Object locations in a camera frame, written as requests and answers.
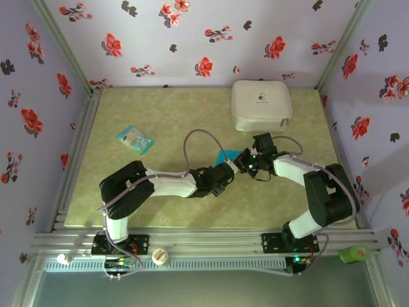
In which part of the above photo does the green plastic bottle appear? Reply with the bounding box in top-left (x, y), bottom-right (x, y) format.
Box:
top-left (338, 244), bottom-right (373, 264)

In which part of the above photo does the thin black cable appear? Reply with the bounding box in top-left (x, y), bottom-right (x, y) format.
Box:
top-left (251, 169), bottom-right (272, 184)

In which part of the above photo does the long aluminium frame rail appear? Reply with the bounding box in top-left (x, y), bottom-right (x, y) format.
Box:
top-left (31, 227), bottom-right (383, 256)

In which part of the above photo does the teal cloth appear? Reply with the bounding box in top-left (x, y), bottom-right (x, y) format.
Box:
top-left (213, 147), bottom-right (243, 168)

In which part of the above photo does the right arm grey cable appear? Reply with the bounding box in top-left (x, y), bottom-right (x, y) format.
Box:
top-left (273, 136), bottom-right (361, 276)

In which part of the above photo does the grey slotted cable duct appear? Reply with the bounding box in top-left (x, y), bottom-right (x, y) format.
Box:
top-left (43, 257), bottom-right (287, 273)

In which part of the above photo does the white zippered pouch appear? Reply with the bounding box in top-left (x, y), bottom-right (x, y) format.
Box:
top-left (231, 79), bottom-right (293, 132)

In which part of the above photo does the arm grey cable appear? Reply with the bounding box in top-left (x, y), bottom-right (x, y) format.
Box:
top-left (97, 129), bottom-right (229, 279)
top-left (273, 136), bottom-right (361, 276)

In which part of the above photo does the aluminium corner post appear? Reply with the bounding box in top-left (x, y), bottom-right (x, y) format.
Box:
top-left (314, 0), bottom-right (374, 90)
top-left (30, 0), bottom-right (96, 93)

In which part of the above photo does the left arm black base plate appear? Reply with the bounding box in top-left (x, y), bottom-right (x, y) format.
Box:
top-left (91, 234), bottom-right (150, 256)

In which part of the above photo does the left arm grey cable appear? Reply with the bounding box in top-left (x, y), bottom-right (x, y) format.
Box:
top-left (97, 129), bottom-right (229, 279)

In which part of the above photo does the light blue snack packet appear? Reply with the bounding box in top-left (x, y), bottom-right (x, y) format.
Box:
top-left (115, 124), bottom-right (157, 157)

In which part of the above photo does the white round cap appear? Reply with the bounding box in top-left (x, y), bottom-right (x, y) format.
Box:
top-left (151, 248), bottom-right (170, 266)

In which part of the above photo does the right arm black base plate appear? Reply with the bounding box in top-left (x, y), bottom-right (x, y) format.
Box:
top-left (261, 232), bottom-right (320, 253)

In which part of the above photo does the aluminium side rail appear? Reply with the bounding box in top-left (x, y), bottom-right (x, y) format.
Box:
top-left (46, 88), bottom-right (103, 233)

